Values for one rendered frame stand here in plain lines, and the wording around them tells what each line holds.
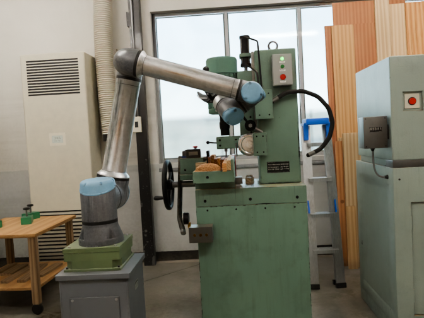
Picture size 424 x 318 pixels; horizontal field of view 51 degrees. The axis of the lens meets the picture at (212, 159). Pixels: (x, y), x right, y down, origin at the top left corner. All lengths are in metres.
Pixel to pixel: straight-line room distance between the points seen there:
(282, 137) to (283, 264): 0.67
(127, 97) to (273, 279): 1.18
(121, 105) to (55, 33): 2.17
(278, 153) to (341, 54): 1.58
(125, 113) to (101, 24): 1.87
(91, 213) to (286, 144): 1.09
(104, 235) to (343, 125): 2.35
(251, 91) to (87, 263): 0.97
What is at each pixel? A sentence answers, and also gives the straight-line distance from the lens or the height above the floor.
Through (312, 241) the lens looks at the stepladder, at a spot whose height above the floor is 0.32.
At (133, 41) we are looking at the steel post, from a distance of 3.83.
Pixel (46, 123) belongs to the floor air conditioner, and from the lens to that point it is 3.77.
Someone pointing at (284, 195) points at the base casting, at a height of 0.75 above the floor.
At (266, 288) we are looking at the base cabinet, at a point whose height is 0.27.
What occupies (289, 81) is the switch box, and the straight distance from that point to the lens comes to 2.36.
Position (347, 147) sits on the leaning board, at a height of 0.93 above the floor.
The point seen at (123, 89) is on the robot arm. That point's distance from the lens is 2.05.
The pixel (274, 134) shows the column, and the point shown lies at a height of 1.06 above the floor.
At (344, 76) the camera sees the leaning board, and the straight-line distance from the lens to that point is 3.76.
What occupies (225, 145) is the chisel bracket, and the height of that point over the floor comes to 1.02.
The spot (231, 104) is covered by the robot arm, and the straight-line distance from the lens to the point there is 2.00.
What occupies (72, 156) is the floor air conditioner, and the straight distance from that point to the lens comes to 3.70.
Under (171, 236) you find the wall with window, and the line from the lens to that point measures 3.90.
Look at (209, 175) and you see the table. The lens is 2.22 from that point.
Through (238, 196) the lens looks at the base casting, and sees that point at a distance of 2.30.
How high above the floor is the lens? 1.08
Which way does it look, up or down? 3 degrees down
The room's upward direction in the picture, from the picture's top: 3 degrees counter-clockwise
